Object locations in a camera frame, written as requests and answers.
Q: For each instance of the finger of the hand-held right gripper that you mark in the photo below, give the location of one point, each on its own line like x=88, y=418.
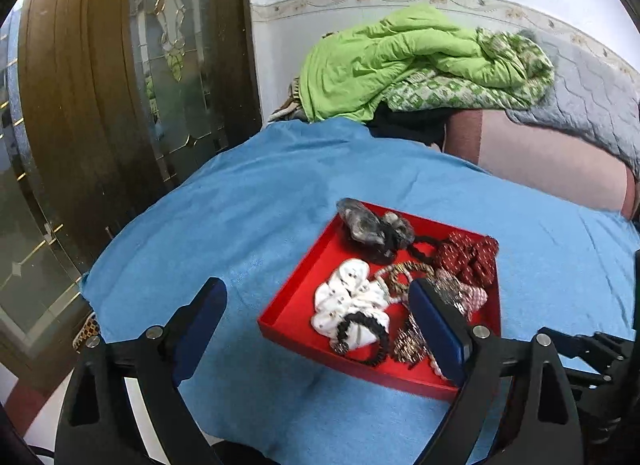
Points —
x=590, y=347

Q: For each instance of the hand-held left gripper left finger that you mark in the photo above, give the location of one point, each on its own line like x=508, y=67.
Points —
x=200, y=335

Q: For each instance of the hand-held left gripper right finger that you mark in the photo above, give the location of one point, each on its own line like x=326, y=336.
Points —
x=437, y=330

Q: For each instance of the leopard print scrunchie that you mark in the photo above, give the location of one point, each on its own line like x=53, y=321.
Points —
x=410, y=342
x=407, y=272

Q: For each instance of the red dotted scrunchie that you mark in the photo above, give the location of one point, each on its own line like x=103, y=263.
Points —
x=465, y=255

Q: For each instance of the red tray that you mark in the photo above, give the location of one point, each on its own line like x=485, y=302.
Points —
x=310, y=295

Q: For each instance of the pink striped scrunchie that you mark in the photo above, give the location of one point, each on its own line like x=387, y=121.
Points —
x=462, y=295

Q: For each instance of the black furry scrunchie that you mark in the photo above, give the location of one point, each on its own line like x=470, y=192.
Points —
x=392, y=235

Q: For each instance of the white scrunchie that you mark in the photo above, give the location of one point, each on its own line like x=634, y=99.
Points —
x=335, y=300

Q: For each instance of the blue bedsheet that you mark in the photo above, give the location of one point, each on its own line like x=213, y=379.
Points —
x=225, y=205

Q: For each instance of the grey scrunchie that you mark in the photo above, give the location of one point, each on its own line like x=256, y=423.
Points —
x=357, y=222

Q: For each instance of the pink pillow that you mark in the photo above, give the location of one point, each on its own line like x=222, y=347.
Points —
x=540, y=160

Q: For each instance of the black cloth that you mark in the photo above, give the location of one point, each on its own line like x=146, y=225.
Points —
x=405, y=125

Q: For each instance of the striped cloth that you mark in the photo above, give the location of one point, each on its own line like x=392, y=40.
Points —
x=287, y=107

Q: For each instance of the grey quilted blanket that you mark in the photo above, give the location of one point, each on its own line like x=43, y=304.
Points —
x=585, y=95

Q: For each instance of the wooden door with glass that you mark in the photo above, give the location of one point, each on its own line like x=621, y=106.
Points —
x=75, y=95

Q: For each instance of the green patterned quilt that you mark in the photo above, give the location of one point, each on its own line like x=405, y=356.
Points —
x=375, y=60

